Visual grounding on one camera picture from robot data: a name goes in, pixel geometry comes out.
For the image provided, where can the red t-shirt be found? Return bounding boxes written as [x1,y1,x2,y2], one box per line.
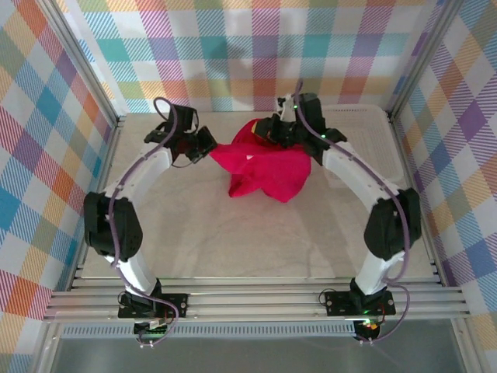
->
[209,119,313,204]

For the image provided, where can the white plastic basket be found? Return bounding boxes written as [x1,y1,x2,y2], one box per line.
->
[310,103,403,190]

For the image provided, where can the controller board green connector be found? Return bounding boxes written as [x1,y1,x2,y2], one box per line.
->
[134,317,172,339]

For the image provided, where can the controller board orange connector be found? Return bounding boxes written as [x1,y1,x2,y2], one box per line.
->
[355,318,384,339]

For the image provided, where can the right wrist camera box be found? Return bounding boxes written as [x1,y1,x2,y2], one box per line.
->
[276,94,298,121]

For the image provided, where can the aluminium side rail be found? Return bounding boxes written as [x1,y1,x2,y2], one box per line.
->
[68,116,126,292]
[386,106,447,287]

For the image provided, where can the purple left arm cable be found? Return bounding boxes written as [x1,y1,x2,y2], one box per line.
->
[108,96,182,347]

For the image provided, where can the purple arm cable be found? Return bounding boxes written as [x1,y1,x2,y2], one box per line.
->
[108,96,182,347]
[293,79,412,345]

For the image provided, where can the aluminium frame post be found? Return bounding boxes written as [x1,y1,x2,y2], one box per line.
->
[391,0,463,113]
[36,0,127,129]

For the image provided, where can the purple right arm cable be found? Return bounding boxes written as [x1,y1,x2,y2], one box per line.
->
[293,79,412,345]

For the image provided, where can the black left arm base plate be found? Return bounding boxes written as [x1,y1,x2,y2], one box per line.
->
[117,293,189,320]

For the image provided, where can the aluminium mounting rail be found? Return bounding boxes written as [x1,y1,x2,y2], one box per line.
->
[42,283,471,322]

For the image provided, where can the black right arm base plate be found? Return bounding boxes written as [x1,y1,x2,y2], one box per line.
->
[324,290,396,316]

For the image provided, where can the grey slotted cable duct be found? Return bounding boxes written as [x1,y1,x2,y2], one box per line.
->
[61,325,356,338]

